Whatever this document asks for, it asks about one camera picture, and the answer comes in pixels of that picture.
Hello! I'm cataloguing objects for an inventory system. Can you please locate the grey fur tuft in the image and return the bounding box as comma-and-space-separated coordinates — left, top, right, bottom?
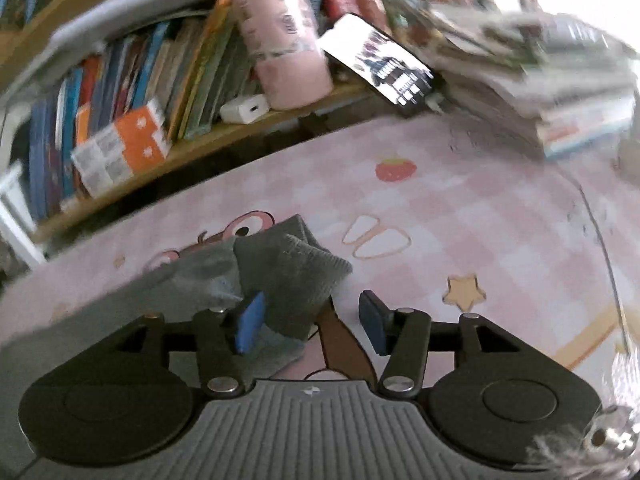
525, 425, 626, 480

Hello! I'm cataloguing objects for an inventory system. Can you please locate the orange white carton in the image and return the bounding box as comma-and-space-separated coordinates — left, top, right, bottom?
70, 97, 173, 198

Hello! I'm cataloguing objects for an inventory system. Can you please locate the thin grey cable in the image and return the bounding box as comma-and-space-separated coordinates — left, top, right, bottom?
579, 185, 627, 351

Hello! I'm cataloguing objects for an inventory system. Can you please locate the pink printed cup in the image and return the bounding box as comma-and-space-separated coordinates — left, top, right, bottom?
235, 0, 333, 111

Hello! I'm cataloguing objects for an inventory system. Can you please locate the pink checked cartoon table mat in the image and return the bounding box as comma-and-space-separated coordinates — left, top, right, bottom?
0, 110, 640, 480

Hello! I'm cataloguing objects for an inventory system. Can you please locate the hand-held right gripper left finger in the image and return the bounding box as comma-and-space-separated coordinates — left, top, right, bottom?
116, 291, 266, 397

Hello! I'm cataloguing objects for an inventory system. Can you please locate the white wooden bookshelf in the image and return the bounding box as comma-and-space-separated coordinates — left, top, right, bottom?
0, 0, 381, 271

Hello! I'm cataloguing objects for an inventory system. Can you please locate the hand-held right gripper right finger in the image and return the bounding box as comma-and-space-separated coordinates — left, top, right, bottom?
359, 290, 518, 397

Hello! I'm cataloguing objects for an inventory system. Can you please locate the white charger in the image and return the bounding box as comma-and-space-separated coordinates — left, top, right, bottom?
220, 94, 271, 125

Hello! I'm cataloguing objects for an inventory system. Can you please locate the black smartphone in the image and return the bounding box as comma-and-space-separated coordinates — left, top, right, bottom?
320, 12, 436, 111

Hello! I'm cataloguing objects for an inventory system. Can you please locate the row of blue children's books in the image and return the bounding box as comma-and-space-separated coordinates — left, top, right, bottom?
25, 0, 261, 216

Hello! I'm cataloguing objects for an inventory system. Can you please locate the stack of magazines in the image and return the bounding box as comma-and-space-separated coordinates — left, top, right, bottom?
430, 5, 640, 161

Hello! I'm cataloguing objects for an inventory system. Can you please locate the shiny silver bead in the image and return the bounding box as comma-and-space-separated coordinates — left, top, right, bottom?
582, 407, 633, 456

